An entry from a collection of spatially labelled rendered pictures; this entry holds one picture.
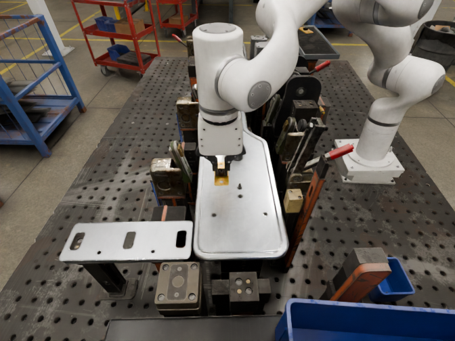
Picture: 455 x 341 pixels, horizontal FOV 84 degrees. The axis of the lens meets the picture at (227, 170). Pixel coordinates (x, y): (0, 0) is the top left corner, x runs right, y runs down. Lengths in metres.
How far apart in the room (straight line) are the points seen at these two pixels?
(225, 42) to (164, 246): 0.44
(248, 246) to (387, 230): 0.67
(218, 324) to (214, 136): 0.35
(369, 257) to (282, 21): 0.37
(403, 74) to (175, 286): 0.93
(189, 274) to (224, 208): 0.21
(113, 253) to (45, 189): 1.88
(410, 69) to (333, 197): 0.52
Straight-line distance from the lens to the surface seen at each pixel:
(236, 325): 0.51
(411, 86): 1.05
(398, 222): 1.19
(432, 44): 3.67
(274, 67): 0.42
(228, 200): 0.67
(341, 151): 0.66
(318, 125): 0.58
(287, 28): 0.45
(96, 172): 1.30
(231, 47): 0.44
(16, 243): 2.23
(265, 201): 0.67
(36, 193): 2.49
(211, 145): 0.56
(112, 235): 0.67
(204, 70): 0.46
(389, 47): 0.88
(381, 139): 1.18
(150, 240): 0.63
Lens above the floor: 1.53
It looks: 45 degrees down
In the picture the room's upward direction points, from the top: straight up
